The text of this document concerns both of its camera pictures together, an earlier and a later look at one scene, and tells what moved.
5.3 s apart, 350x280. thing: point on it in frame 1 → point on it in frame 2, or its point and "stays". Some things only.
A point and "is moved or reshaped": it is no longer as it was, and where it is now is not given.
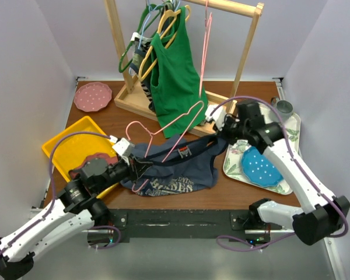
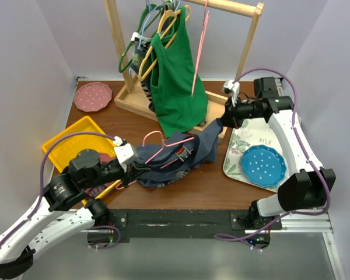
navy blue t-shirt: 178,165 is moved or reshaped
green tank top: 178,88 stays
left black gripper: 140,167 stays
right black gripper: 222,133 → 230,118
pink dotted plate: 92,97 stays
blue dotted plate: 258,169 stays
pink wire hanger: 201,104 → 163,146
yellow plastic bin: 70,151 stays
